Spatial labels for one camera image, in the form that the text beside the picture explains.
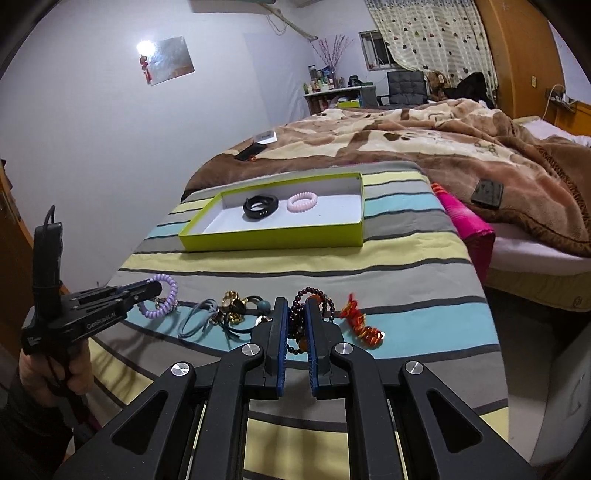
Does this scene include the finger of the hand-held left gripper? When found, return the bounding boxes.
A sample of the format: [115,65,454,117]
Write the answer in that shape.
[108,280,164,296]
[117,291,163,309]

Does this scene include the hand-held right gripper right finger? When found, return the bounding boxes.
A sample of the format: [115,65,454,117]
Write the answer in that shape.
[305,296,539,480]

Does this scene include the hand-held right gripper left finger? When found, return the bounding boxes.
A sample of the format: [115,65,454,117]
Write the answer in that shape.
[53,296,289,480]

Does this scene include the purple spiral hair tie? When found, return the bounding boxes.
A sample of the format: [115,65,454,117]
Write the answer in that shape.
[138,274,179,319]

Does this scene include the dark red bead bracelet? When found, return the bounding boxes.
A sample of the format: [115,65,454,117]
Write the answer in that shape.
[287,287,336,356]

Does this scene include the black hair tie teal bead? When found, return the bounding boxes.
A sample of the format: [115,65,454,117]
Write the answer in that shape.
[222,294,278,345]

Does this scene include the blue-grey hair tie gold ring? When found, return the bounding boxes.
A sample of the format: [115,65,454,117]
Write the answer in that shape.
[178,298,219,341]

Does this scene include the red beaded charm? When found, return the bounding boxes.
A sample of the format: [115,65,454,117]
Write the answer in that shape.
[340,292,387,347]

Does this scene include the black hair tie gold bells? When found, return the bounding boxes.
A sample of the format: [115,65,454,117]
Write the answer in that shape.
[219,290,253,326]

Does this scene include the lime green shallow box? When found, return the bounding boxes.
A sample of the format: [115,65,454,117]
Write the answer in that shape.
[178,172,365,253]

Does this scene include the person's left forearm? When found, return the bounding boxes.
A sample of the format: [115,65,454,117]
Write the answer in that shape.
[0,383,75,480]

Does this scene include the person's left hand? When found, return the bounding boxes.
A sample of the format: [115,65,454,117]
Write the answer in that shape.
[18,343,96,407]

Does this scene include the wooden door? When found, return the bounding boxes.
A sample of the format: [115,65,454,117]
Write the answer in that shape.
[0,158,71,303]

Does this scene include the black fitness band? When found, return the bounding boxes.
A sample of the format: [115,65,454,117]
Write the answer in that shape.
[243,195,279,219]

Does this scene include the black phone red charm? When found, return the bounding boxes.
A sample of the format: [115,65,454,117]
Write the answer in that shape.
[234,141,269,163]

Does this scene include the pink cloth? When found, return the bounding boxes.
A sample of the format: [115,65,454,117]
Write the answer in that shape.
[431,182,496,283]

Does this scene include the brown patterned blanket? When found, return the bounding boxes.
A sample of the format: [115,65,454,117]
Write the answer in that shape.
[181,98,591,259]

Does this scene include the white shelf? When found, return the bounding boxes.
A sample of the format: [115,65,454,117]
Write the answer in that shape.
[303,85,376,114]

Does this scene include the group of bottles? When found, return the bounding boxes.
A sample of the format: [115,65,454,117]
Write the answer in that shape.
[303,64,348,93]

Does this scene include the black office chair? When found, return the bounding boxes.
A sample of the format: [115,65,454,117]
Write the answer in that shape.
[378,69,431,110]

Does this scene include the brown teddy bear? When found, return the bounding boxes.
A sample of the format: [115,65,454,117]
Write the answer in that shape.
[425,69,450,102]

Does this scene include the pink blossom branches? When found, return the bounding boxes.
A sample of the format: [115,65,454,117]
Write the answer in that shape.
[311,35,354,77]

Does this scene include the window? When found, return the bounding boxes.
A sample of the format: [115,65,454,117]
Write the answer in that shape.
[359,30,394,71]

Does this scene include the black clothing heap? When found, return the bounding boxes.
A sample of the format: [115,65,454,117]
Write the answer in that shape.
[456,72,490,103]

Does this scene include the dotted curtain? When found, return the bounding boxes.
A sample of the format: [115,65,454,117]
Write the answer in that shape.
[364,0,500,94]

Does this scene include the wooden nightstand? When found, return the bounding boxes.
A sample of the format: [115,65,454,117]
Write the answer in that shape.
[555,99,591,147]

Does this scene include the wooden headboard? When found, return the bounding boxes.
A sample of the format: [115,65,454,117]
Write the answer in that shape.
[475,0,574,126]

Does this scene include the pink spiral hair tie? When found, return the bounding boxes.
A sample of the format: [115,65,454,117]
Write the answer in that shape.
[287,191,319,214]

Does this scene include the shiny wall poster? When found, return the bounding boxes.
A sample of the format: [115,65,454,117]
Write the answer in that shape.
[150,35,196,86]

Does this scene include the white wall pipe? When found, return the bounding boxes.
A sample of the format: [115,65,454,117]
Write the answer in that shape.
[267,0,320,41]

